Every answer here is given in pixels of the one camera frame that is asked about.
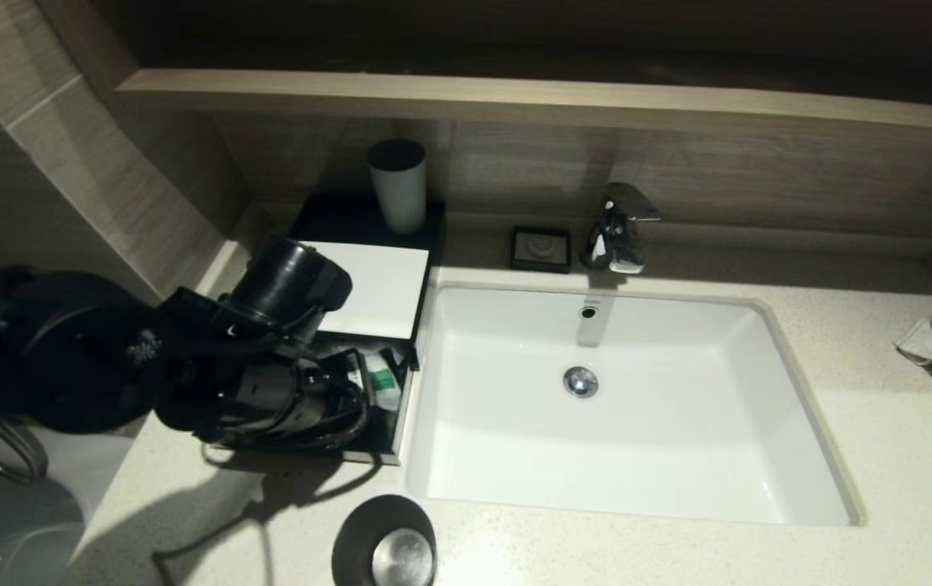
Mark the white ribbed mat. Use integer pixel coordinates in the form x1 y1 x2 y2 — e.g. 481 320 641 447
303 241 431 340

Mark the grey cup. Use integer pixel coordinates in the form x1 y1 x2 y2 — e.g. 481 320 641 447
366 140 427 235

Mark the grey toilet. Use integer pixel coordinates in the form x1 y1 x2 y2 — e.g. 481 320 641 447
0 456 88 586

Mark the black plastic tray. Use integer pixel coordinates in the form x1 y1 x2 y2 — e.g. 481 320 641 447
205 335 416 466

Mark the black amenity tray with drawer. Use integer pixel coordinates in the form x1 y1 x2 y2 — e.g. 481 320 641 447
236 194 447 371

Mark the chrome faucet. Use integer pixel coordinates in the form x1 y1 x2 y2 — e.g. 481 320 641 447
580 184 660 275

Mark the round black dish metal centre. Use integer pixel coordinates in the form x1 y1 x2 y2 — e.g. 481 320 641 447
333 492 439 586

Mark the wooden wall shelf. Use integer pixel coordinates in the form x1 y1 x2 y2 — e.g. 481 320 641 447
120 71 932 139

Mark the small square packet green label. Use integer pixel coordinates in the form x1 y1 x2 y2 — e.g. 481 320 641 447
364 348 404 412

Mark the chrome drain plug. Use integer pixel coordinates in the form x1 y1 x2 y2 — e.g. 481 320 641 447
562 366 599 400

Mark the black soap dish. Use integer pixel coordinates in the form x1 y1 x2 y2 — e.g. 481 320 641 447
510 227 572 274

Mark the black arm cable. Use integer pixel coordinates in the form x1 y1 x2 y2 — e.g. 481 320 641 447
205 383 373 453

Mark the dark looped hose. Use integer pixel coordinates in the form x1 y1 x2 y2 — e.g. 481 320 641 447
0 419 49 486

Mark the white sink basin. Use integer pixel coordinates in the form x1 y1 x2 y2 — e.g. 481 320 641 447
406 281 865 526

